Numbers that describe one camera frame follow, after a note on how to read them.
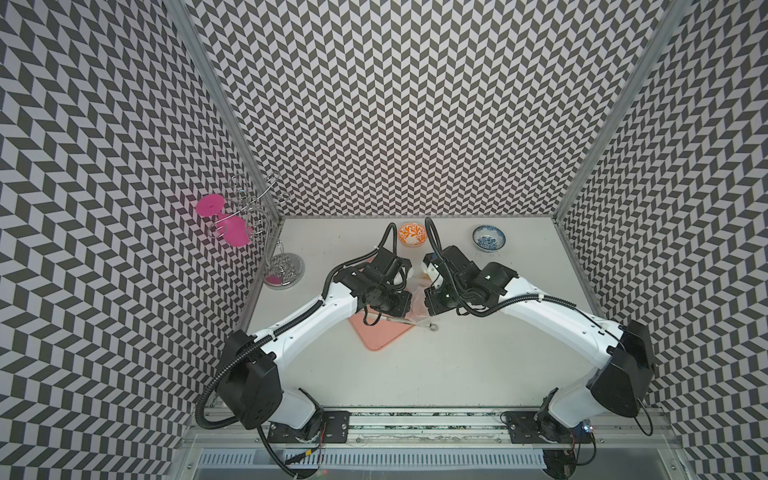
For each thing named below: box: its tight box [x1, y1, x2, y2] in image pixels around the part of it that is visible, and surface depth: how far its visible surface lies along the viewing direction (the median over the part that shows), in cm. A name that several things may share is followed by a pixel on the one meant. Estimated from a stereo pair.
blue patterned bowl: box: [472, 225, 507, 252], surface depth 110 cm
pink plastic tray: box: [348, 307, 415, 351], surface depth 90 cm
